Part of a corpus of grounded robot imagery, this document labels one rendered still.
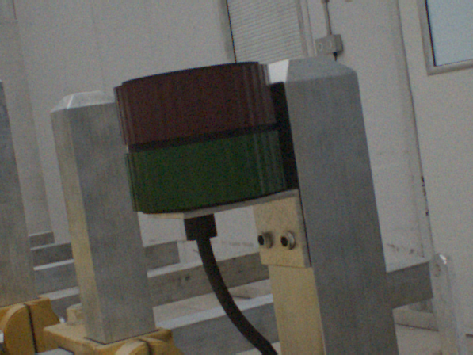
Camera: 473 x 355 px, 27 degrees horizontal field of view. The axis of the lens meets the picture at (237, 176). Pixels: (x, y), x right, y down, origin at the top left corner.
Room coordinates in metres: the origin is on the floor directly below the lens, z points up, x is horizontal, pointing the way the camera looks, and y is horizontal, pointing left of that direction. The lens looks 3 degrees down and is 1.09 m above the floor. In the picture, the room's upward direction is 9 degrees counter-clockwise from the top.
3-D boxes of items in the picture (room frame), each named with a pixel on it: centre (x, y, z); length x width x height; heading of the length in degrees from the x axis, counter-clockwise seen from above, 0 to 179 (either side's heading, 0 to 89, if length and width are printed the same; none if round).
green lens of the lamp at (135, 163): (0.37, 0.01, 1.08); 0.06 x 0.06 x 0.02
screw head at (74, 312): (0.68, 0.12, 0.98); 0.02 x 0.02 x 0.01
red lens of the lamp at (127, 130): (0.37, 0.01, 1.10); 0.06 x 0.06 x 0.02
